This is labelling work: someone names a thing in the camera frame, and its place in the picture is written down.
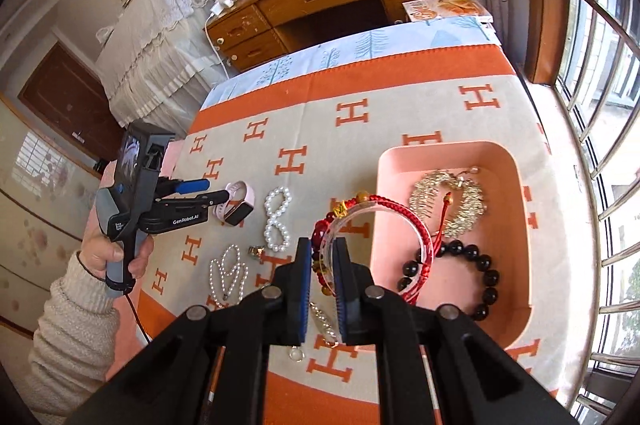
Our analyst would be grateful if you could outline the person's left forearm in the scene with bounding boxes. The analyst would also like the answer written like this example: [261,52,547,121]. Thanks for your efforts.
[20,250,126,425]

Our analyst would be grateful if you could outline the clear bangle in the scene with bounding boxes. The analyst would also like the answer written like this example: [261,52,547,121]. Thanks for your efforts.
[320,202,435,301]

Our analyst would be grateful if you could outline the black bead bracelet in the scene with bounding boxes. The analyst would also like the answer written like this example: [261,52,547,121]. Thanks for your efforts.
[397,239,501,321]

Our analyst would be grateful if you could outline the amber bead bracelet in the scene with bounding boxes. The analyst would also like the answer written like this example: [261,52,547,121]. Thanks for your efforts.
[311,190,373,296]

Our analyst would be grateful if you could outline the pearl necklace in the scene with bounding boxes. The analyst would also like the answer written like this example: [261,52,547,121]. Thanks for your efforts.
[209,244,249,306]

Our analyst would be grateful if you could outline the silver chain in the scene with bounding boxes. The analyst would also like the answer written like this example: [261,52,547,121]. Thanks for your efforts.
[287,300,341,363]

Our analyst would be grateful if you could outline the lace covered piano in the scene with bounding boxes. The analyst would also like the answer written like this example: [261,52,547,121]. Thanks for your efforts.
[95,0,236,141]

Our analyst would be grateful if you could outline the white pearl bracelet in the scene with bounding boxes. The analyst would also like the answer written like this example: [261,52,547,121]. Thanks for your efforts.
[262,186,292,252]

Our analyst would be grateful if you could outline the pink smart watch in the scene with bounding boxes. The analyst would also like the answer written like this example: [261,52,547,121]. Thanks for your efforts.
[214,181,257,227]

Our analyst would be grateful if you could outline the floral glass sliding door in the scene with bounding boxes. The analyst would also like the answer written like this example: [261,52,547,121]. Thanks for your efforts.
[0,95,106,336]

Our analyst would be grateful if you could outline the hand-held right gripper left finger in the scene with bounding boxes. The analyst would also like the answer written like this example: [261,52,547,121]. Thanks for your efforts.
[62,237,314,425]

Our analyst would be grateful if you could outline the gold leaf bracelet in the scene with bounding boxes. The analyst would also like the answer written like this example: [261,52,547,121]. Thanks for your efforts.
[409,169,485,240]

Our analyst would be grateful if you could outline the white charger cable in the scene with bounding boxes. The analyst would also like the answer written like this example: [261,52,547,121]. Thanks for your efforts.
[204,16,231,78]

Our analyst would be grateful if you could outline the red braided bracelet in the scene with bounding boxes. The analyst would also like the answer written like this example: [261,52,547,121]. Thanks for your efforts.
[345,192,453,306]

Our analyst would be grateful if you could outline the window with metal grille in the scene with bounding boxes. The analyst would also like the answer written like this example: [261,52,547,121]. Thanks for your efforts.
[550,0,640,416]

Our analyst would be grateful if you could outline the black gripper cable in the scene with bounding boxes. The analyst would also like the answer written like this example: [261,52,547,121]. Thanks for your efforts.
[122,290,151,346]

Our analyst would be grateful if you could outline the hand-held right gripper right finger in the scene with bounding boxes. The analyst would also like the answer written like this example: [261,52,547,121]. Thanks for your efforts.
[331,237,578,425]

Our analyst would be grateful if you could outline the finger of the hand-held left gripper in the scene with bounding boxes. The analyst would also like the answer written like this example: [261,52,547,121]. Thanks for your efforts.
[157,178,212,197]
[162,189,231,209]

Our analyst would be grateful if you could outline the brown wooden door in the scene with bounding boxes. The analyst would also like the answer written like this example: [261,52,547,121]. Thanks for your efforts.
[17,42,126,163]

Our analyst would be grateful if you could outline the orange patterned blanket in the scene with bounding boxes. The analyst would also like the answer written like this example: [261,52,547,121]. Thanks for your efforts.
[102,42,588,408]

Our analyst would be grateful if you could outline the person's left hand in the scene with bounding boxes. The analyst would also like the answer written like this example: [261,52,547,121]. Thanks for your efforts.
[77,222,156,291]

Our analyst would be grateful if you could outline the orange magazine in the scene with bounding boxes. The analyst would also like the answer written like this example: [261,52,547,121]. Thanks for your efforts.
[402,0,493,23]

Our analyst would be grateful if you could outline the pink jewelry tray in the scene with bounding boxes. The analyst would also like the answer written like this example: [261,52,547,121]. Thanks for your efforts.
[369,140,532,348]

